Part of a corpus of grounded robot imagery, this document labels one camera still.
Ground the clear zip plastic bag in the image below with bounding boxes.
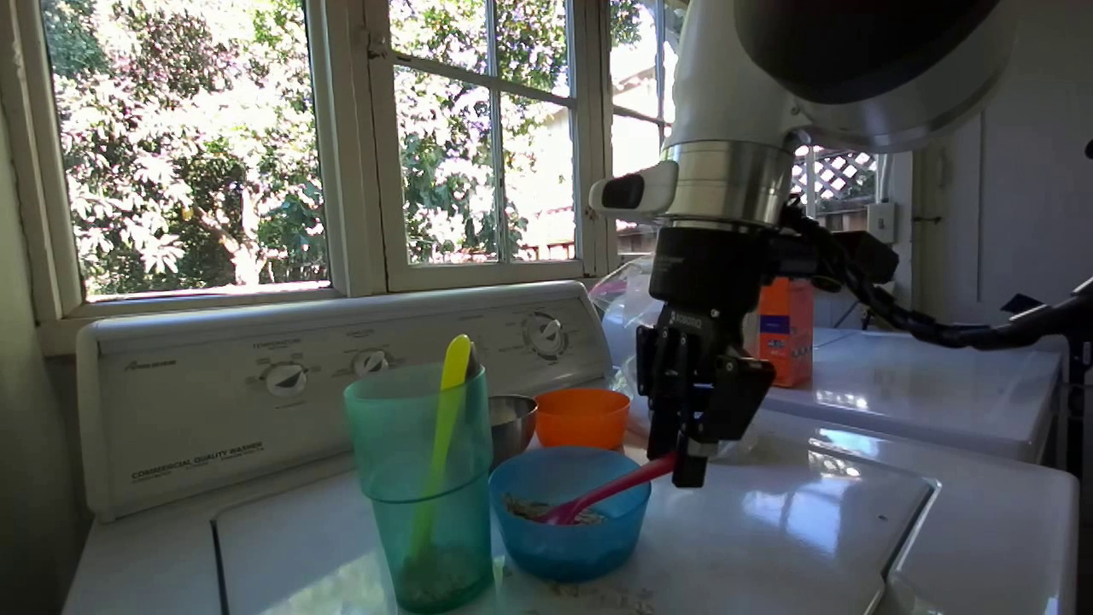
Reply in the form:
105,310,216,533
587,261,660,392

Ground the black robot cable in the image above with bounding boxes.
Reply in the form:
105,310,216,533
778,199,1093,352

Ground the yellow-green plastic spoon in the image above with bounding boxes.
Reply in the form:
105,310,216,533
409,334,474,560

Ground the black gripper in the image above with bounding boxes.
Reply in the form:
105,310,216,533
636,228,773,487

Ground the blue plastic bowl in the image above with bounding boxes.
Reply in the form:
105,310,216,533
489,447,651,581

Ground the white dryer top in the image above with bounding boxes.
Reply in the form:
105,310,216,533
765,327,1063,461

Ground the pink plastic spoon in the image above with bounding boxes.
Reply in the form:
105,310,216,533
504,454,676,527

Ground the orange plastic bowl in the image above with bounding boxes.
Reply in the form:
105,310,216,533
537,386,629,451

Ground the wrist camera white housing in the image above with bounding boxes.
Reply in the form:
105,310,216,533
587,159,680,223

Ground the teal translucent plastic cup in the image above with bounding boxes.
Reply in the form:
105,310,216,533
341,363,493,613

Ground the orange detergent box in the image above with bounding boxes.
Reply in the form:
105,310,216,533
754,277,811,390

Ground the robot arm white silver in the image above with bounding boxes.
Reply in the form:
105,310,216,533
636,0,1020,487

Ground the white washing machine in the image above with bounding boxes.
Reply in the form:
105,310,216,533
63,282,1079,615

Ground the small metal bowl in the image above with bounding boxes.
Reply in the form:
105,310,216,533
489,396,537,461

